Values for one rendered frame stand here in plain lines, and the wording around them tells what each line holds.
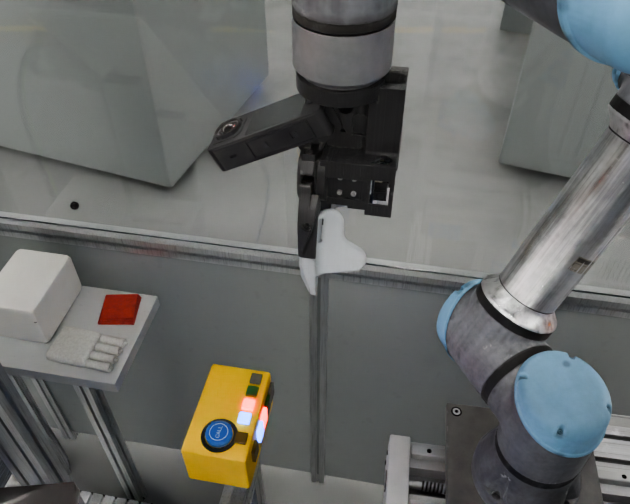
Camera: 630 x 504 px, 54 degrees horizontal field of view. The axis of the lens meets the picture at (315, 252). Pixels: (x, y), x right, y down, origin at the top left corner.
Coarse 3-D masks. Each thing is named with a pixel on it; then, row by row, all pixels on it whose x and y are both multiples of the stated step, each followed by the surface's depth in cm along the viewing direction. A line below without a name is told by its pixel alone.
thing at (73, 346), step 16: (64, 336) 129; (80, 336) 129; (96, 336) 129; (112, 336) 130; (48, 352) 126; (64, 352) 126; (80, 352) 126; (96, 352) 126; (112, 352) 127; (96, 368) 124; (112, 368) 124
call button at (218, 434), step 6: (210, 426) 92; (216, 426) 92; (222, 426) 92; (228, 426) 92; (210, 432) 91; (216, 432) 91; (222, 432) 91; (228, 432) 91; (210, 438) 90; (216, 438) 90; (222, 438) 90; (228, 438) 90; (210, 444) 90; (216, 444) 90; (222, 444) 90
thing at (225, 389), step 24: (216, 384) 98; (240, 384) 98; (264, 384) 98; (216, 408) 95; (240, 408) 95; (192, 432) 92; (264, 432) 101; (192, 456) 90; (216, 456) 90; (240, 456) 89; (216, 480) 95; (240, 480) 93
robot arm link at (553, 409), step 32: (544, 352) 78; (512, 384) 78; (544, 384) 75; (576, 384) 75; (512, 416) 78; (544, 416) 73; (576, 416) 73; (608, 416) 74; (512, 448) 80; (544, 448) 75; (576, 448) 73; (544, 480) 79
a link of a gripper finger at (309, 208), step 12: (312, 180) 51; (300, 192) 51; (312, 192) 52; (300, 204) 51; (312, 204) 51; (300, 216) 51; (312, 216) 51; (300, 228) 52; (312, 228) 52; (300, 240) 53; (312, 240) 53; (300, 252) 54; (312, 252) 54
